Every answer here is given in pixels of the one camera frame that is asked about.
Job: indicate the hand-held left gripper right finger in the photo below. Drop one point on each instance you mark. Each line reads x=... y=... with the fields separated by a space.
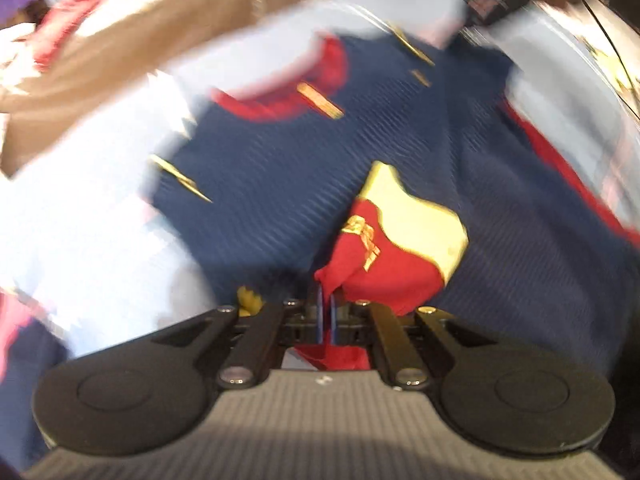
x=333 y=312

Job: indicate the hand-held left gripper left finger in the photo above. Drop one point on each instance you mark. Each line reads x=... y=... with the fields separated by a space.
x=320 y=312

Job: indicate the navy sweater with red trim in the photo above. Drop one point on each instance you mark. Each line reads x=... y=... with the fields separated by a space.
x=280 y=160

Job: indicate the light blue blanket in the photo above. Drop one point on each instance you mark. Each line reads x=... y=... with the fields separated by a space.
x=75 y=240

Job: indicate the dark patterned cloth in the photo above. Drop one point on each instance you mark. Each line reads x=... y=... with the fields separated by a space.
x=25 y=400

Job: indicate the brown covered bed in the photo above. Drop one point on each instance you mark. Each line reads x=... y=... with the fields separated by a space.
x=125 y=60

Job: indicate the red garment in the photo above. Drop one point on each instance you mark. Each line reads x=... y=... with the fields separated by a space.
x=65 y=25

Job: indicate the beige crumpled blanket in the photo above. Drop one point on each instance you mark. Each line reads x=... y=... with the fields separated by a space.
x=15 y=55

